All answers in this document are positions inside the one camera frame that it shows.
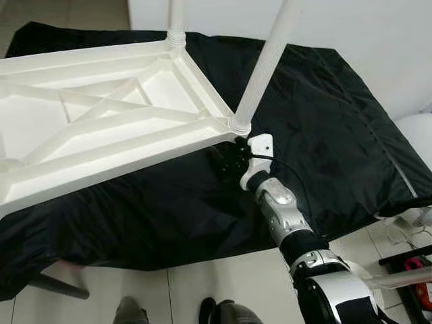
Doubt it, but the white round stand base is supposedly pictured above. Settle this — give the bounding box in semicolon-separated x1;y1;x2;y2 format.
351;260;432;292

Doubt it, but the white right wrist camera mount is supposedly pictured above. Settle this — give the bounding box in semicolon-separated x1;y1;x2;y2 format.
240;134;275;191

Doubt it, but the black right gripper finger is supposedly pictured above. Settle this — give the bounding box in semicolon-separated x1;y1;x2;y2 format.
209;145;234;183

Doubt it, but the black cloth table cover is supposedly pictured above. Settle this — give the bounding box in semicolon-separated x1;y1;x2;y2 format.
0;22;432;301

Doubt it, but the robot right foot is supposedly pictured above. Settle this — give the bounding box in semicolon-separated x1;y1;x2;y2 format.
199;297;264;324

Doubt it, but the white plastic table top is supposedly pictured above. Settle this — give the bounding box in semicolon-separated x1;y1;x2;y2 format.
0;37;252;220

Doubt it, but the white plastic table leg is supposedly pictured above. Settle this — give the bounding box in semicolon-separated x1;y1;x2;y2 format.
228;0;304;136
165;0;188;49

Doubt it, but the red floor device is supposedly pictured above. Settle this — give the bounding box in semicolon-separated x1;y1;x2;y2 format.
405;255;432;313

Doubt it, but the black metal table leg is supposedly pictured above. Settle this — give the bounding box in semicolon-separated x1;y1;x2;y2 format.
329;216;383;238
27;272;90;301

